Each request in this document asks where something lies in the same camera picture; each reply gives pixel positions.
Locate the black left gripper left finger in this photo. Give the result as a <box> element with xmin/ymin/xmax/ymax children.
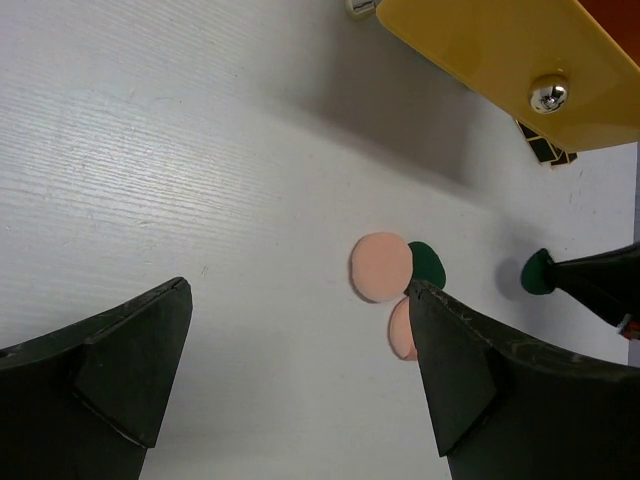
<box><xmin>1</xmin><ymin>277</ymin><xmax>192</xmax><ymax>479</ymax></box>

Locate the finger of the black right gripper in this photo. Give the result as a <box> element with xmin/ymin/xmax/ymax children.
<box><xmin>543</xmin><ymin>243</ymin><xmax>639</xmax><ymax>330</ymax></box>

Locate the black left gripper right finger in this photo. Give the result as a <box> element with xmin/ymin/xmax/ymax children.
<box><xmin>408</xmin><ymin>281</ymin><xmax>639</xmax><ymax>479</ymax></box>

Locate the green round compact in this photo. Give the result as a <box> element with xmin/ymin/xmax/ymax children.
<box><xmin>520</xmin><ymin>248</ymin><xmax>555</xmax><ymax>296</ymax></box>

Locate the peach puff with ribbon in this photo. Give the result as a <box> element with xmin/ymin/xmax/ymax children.
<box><xmin>388</xmin><ymin>297</ymin><xmax>418</xmax><ymax>361</ymax></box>

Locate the peach powder puff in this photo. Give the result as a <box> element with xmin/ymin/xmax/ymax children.
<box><xmin>350</xmin><ymin>232</ymin><xmax>413</xmax><ymax>303</ymax></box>

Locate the yellow drawer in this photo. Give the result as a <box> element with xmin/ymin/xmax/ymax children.
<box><xmin>376</xmin><ymin>0</ymin><xmax>639</xmax><ymax>152</ymax></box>

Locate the black gold lipstick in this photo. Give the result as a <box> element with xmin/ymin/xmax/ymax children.
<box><xmin>550</xmin><ymin>151</ymin><xmax>578</xmax><ymax>168</ymax></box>
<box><xmin>515</xmin><ymin>121</ymin><xmax>564</xmax><ymax>166</ymax></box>

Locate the dark green powder puff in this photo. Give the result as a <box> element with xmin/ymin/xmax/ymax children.
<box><xmin>408</xmin><ymin>241</ymin><xmax>446</xmax><ymax>289</ymax></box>

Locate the cream round drawer organizer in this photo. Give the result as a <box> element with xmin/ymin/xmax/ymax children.
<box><xmin>345</xmin><ymin>0</ymin><xmax>377</xmax><ymax>20</ymax></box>

